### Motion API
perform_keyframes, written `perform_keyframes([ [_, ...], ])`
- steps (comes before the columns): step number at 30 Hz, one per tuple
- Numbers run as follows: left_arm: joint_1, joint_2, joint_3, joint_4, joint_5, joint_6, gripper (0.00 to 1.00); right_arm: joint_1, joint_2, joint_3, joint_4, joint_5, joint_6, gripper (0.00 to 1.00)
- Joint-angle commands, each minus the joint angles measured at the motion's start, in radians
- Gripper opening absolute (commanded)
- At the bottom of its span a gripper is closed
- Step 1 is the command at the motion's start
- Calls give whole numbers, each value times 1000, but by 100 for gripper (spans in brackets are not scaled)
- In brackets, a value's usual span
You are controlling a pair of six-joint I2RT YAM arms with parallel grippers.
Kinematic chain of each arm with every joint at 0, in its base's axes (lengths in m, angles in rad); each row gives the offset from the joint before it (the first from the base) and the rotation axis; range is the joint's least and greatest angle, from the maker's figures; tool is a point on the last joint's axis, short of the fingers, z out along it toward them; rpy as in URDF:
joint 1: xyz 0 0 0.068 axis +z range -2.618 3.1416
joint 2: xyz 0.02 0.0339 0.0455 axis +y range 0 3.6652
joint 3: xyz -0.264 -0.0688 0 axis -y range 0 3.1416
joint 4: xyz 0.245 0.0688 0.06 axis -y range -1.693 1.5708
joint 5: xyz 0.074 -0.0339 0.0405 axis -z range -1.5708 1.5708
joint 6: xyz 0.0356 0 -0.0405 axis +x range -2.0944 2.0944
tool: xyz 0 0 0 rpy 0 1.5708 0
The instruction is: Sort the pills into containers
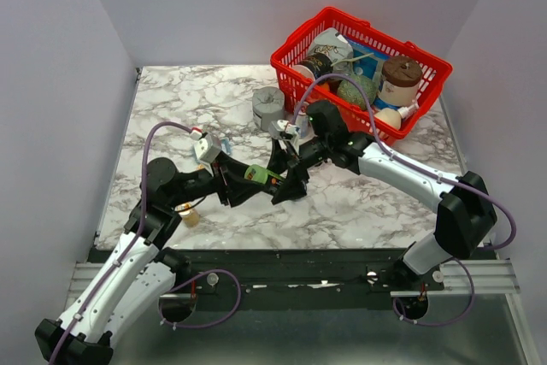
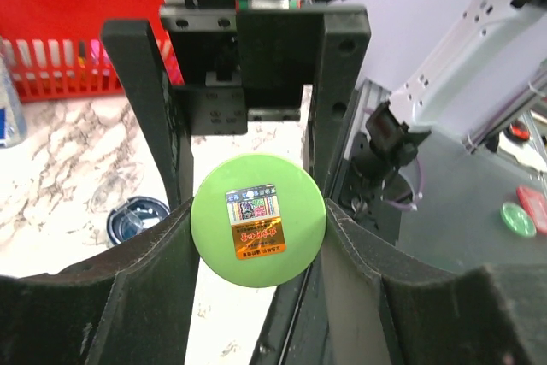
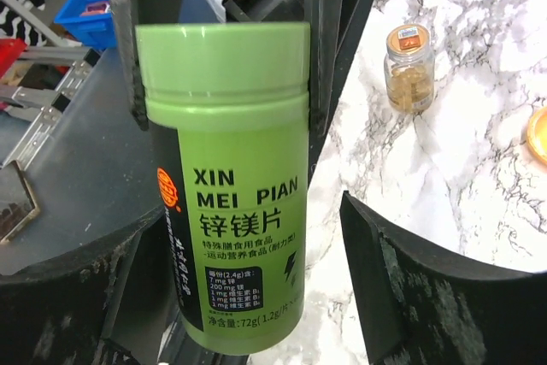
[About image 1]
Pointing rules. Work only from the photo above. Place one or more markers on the grey printed pouch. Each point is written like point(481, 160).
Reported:
point(334, 45)

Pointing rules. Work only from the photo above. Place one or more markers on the red bull can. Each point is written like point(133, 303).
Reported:
point(302, 123)

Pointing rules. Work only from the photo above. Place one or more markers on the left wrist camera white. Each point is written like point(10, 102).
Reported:
point(207, 148)

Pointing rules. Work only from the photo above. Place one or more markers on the light blue rectangular tray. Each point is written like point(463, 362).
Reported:
point(225, 145)

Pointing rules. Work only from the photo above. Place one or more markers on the amber pill bottle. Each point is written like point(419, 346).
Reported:
point(190, 217)

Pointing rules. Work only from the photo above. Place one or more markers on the beige egg shaped ball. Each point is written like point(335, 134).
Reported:
point(390, 117)

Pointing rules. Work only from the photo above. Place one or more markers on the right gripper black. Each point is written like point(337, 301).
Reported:
point(292, 188)

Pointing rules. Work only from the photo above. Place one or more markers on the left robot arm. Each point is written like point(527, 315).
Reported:
point(140, 268)

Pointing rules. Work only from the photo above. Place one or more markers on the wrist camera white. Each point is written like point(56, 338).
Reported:
point(283, 130)
point(207, 148)

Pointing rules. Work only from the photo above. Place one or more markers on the black table front frame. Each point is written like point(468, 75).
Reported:
point(268, 280)

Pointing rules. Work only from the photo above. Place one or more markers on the white pump bottle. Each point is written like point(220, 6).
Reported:
point(407, 111)

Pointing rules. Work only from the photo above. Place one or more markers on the blue box in basket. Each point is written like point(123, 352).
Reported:
point(368, 61)

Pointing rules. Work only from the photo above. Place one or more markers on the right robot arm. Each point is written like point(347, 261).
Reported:
point(464, 213)

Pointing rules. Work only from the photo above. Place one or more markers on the brown lid white tub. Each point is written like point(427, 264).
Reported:
point(399, 81)

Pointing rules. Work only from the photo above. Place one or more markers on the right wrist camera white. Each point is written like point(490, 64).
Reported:
point(283, 130)

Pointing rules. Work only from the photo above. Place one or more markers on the grey toilet paper roll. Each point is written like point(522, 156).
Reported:
point(268, 104)

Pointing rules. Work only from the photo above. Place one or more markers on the green melon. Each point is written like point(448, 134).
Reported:
point(348, 92)

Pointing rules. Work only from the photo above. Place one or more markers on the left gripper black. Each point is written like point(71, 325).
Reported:
point(238, 193)

